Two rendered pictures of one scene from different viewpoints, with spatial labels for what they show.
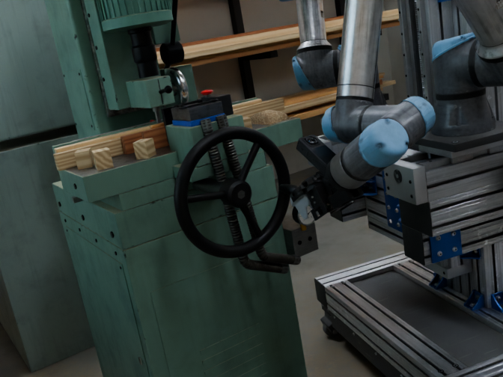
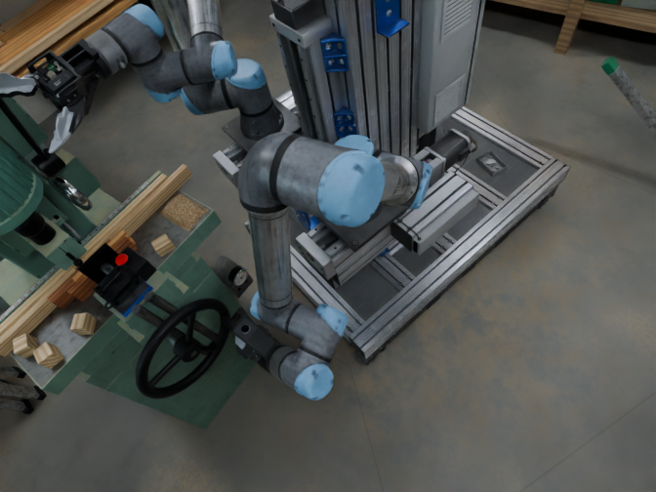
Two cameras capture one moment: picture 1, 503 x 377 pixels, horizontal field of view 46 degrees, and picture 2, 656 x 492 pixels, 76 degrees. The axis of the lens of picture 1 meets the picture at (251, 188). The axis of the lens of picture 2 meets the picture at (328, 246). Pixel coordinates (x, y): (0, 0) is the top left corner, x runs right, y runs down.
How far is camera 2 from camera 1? 1.03 m
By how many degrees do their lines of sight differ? 43
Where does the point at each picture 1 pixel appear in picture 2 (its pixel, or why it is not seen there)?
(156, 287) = not seen: hidden behind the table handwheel
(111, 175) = (66, 368)
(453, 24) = (342, 84)
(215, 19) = not seen: outside the picture
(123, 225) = (97, 381)
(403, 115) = (325, 345)
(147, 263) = (128, 380)
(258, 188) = (195, 278)
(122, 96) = (21, 245)
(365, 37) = (278, 269)
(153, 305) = not seen: hidden behind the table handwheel
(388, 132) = (317, 386)
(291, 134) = (210, 226)
